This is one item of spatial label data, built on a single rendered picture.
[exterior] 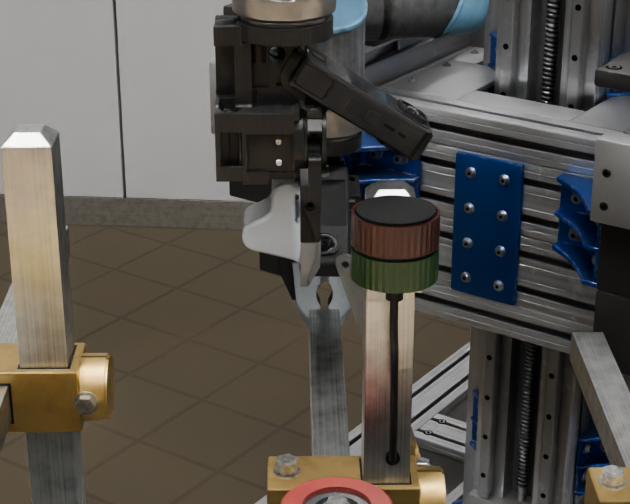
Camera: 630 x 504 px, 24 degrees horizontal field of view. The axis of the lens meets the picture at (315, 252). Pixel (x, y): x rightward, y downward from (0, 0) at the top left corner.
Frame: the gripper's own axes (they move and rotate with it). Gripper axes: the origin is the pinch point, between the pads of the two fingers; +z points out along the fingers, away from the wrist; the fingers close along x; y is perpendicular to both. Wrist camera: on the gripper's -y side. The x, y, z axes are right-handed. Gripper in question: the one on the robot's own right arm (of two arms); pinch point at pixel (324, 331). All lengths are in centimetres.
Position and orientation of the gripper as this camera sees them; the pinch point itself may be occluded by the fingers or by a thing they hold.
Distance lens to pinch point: 143.9
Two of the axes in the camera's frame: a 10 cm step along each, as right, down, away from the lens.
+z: 0.0, 9.2, 3.9
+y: -0.2, -3.9, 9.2
